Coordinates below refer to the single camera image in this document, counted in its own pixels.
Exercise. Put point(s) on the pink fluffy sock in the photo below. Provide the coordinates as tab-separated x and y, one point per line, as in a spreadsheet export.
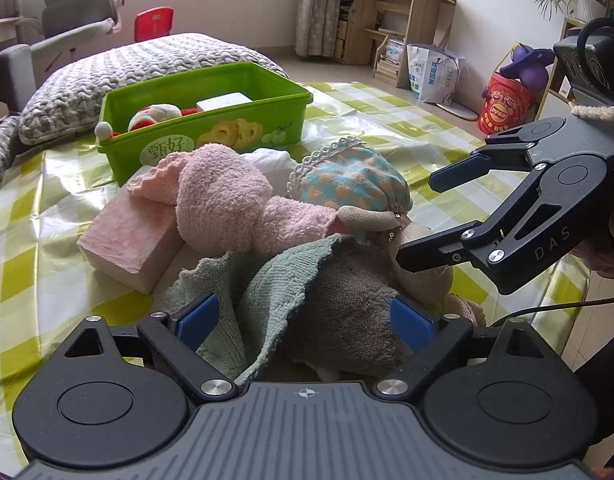
223	203

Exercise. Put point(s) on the green grey towel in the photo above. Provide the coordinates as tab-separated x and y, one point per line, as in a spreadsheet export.
325	304

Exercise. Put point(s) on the white sock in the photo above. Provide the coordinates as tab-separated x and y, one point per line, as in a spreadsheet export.
275	165

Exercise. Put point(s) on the green plastic biscuit box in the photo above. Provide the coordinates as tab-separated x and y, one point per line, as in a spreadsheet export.
241	105

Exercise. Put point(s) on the pink white sponge block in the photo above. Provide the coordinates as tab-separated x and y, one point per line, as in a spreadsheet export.
132	240

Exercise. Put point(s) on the wooden magazine rack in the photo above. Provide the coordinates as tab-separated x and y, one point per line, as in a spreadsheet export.
390	60

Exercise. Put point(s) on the purple plush toy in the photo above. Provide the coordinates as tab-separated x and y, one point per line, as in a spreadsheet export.
528	66

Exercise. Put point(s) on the person right hand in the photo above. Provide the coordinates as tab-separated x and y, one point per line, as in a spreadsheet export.
597	252

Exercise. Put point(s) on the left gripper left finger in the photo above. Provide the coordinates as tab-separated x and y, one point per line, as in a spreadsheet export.
173	340

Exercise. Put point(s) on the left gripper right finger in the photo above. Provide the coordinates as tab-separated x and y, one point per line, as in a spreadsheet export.
432	338

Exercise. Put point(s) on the white foam block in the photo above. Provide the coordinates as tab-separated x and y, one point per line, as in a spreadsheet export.
223	101

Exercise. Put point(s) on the red white plush toy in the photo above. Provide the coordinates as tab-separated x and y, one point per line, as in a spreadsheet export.
146	117

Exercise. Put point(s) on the grey office chair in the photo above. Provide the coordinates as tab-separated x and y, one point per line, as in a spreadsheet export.
67	24

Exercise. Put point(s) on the grey quilted cushion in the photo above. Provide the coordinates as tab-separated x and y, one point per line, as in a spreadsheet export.
70	100

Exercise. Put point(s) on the beige curtain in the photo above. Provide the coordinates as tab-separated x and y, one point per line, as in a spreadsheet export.
316	27

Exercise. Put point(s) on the rag doll with patterned cap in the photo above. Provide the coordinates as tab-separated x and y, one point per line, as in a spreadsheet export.
373	200

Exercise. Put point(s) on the green checkered plastic sheet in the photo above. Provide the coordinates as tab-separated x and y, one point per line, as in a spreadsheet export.
48	201

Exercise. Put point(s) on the white paper shopping bag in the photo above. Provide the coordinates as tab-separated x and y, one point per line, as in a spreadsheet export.
434	73

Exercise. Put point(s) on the red plastic bucket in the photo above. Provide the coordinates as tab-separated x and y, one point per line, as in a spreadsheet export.
506	104

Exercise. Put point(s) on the grey sofa armrest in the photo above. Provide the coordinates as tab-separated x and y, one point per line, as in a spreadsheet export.
17	80

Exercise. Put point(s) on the wooden desk shelf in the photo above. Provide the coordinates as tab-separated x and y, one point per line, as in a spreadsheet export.
365	25

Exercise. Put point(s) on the red plastic chair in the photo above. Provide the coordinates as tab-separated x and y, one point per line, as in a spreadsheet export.
153	23

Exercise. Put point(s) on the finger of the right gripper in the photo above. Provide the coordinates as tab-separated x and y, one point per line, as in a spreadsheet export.
471	242
500	152

